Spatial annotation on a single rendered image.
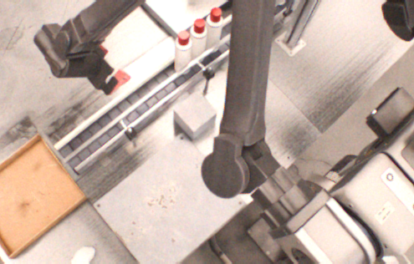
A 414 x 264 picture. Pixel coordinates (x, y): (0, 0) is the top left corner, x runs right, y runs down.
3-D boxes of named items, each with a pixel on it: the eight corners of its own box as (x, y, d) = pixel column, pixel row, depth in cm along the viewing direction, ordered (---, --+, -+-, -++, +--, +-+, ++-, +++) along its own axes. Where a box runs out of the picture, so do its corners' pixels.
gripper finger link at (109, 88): (125, 54, 97) (100, 53, 89) (142, 74, 95) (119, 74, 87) (110, 75, 100) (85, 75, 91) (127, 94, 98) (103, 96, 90)
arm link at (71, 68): (55, 83, 80) (69, 63, 77) (39, 62, 81) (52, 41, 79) (79, 83, 86) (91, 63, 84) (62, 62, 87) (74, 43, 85)
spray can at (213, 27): (211, 38, 136) (217, 2, 116) (221, 48, 135) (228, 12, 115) (200, 45, 134) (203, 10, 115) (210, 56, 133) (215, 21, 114)
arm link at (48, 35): (68, 38, 73) (101, 35, 80) (39, 2, 75) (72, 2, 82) (48, 83, 80) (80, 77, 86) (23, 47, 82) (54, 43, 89)
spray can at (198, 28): (196, 48, 134) (200, 12, 115) (207, 58, 133) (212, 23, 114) (185, 56, 133) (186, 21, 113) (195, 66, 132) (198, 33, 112)
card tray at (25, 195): (41, 137, 125) (38, 133, 122) (87, 198, 120) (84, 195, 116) (-31, 194, 118) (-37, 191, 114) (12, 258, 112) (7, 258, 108)
